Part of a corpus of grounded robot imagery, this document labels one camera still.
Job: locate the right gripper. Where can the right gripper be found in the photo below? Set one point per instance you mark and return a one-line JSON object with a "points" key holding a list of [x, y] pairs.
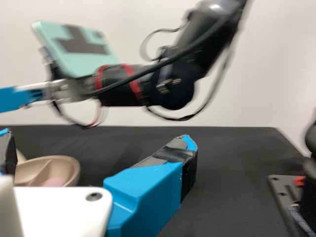
{"points": [[71, 90]]}

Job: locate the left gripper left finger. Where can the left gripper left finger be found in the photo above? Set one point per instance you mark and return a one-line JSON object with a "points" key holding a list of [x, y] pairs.
{"points": [[6, 153]]}

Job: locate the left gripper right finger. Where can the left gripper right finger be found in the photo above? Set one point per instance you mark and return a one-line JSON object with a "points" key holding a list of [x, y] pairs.
{"points": [[148, 190]]}

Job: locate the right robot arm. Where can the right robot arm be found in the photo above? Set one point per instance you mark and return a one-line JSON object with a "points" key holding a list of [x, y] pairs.
{"points": [[197, 49]]}

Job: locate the beige divided bowl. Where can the beige divided bowl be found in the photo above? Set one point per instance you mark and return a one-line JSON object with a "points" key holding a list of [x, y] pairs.
{"points": [[47, 170]]}

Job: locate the right wrist camera phone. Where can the right wrist camera phone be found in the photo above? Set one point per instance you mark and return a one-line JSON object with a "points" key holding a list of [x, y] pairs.
{"points": [[81, 49]]}

